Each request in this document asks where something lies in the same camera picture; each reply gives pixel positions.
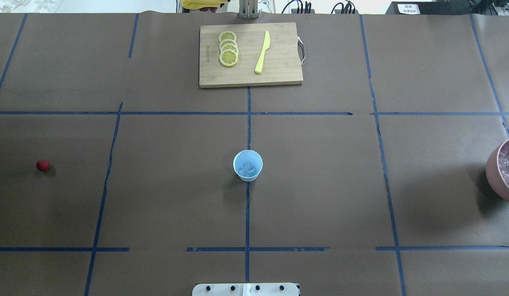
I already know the red strawberry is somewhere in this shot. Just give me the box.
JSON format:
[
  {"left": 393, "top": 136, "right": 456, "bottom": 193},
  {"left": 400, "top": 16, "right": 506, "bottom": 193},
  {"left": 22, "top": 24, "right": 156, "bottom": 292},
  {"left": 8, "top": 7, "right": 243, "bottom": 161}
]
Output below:
[{"left": 36, "top": 160, "right": 51, "bottom": 171}]

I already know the light blue plastic cup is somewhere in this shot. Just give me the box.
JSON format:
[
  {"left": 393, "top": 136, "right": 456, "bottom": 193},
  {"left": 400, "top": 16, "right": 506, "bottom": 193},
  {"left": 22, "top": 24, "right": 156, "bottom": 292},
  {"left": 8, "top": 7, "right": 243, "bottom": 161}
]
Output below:
[{"left": 233, "top": 150, "right": 263, "bottom": 182}]

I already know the pink bowl of ice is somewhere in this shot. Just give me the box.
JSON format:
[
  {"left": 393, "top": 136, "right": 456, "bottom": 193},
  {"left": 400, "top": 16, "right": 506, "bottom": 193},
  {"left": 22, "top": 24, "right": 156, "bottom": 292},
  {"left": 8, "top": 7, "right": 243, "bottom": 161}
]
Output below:
[{"left": 486, "top": 139, "right": 509, "bottom": 202}]

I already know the yellow plastic knife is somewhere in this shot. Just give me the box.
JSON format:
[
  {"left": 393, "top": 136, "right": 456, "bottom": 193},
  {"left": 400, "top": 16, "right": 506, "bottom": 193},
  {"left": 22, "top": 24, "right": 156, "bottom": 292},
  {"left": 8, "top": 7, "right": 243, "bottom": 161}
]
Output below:
[{"left": 254, "top": 30, "right": 271, "bottom": 74}]

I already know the bamboo cutting board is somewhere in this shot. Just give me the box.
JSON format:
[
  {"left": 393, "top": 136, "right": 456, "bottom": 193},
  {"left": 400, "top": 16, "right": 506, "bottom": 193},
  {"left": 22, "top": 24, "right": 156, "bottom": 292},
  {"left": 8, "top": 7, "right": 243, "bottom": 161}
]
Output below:
[{"left": 199, "top": 22, "right": 303, "bottom": 88}]

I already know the lemon slice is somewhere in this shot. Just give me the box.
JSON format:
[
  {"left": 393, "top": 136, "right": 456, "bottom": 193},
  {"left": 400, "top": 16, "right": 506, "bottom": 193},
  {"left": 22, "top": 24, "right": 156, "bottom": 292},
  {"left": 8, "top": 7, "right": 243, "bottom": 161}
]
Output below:
[
  {"left": 219, "top": 51, "right": 239, "bottom": 67},
  {"left": 218, "top": 31, "right": 237, "bottom": 43},
  {"left": 220, "top": 39, "right": 237, "bottom": 51},
  {"left": 220, "top": 43, "right": 239, "bottom": 54}
]

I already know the yellow cloth bag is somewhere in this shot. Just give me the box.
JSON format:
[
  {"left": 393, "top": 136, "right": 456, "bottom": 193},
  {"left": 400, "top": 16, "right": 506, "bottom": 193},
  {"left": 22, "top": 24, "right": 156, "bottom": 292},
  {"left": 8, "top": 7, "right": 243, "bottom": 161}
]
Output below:
[{"left": 181, "top": 0, "right": 229, "bottom": 10}]

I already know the aluminium frame post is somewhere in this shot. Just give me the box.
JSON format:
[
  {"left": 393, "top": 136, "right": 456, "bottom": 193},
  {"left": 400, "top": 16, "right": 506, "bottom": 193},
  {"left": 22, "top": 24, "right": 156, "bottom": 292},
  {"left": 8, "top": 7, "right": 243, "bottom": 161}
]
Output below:
[{"left": 239, "top": 0, "right": 259, "bottom": 19}]

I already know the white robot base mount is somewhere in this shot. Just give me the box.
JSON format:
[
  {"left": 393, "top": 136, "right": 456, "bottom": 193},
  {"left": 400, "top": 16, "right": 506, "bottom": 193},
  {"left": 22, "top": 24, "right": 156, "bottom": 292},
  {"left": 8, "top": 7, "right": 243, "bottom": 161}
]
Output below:
[{"left": 192, "top": 282, "right": 301, "bottom": 296}]

